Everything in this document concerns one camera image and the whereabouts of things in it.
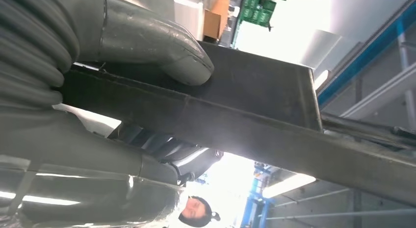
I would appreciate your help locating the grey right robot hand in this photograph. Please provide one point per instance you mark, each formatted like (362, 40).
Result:
(149, 35)

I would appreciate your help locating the blue steel beam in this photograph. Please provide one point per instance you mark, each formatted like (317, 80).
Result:
(367, 54)

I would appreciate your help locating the brown cardboard box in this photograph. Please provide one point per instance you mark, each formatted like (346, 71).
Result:
(216, 22)

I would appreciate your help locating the blue steel frame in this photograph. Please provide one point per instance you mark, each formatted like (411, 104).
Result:
(248, 210)

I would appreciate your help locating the ceiling light panel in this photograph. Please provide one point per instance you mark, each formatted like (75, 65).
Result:
(286, 187)

